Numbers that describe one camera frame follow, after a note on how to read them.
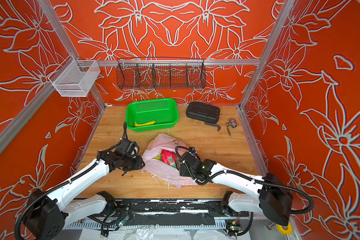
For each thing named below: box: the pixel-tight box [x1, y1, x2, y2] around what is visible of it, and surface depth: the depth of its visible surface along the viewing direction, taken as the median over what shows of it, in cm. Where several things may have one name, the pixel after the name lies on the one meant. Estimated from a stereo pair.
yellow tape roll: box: [276, 223, 293, 235], surface depth 68 cm
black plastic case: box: [186, 102, 221, 124], surface depth 109 cm
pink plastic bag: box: [141, 133, 198, 189], surface depth 80 cm
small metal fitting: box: [226, 119, 237, 128], surface depth 108 cm
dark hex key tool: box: [204, 121, 221, 132], surface depth 109 cm
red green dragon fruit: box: [153, 149, 179, 168], surface depth 85 cm
